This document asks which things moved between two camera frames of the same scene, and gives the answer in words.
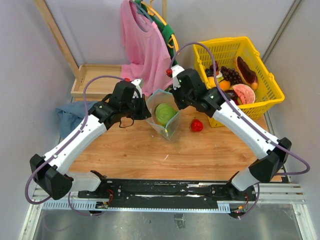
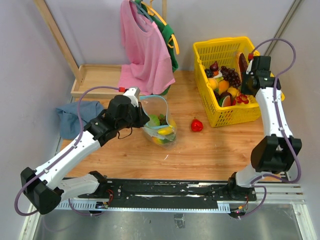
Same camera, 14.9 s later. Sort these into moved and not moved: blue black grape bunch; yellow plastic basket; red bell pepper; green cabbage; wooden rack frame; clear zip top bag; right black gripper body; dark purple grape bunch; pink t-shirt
Moved: green cabbage; clear zip top bag; right black gripper body
Not moved: yellow plastic basket; blue black grape bunch; wooden rack frame; pink t-shirt; dark purple grape bunch; red bell pepper
